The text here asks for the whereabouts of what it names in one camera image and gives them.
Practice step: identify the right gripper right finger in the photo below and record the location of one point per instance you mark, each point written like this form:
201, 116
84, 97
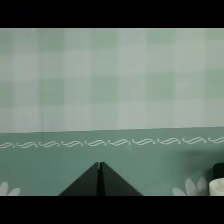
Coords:
113, 183

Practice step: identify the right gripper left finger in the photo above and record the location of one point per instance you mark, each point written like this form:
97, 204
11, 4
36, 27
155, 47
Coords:
86, 183

